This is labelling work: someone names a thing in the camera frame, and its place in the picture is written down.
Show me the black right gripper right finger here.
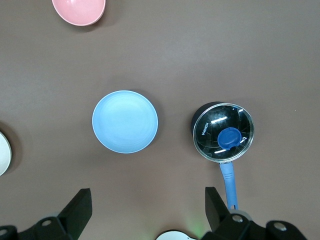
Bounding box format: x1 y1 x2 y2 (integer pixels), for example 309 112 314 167
199 187 309 240

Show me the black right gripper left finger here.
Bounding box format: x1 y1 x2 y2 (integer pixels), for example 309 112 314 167
0 188 93 240

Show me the large light blue bowl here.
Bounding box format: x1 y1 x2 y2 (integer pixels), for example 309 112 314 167
91 90 159 154

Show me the glass lid with blue knob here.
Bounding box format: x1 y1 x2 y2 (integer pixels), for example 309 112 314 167
193 102 255 162

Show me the beige plate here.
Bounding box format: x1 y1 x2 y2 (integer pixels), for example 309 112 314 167
0 130 13 177

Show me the brown table cover sheet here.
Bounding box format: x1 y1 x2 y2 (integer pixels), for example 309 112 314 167
0 0 320 240

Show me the small pink bowl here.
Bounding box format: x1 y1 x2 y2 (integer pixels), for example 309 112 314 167
51 0 106 27

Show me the black pot with blue handle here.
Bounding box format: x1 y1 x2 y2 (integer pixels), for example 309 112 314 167
191 101 255 211

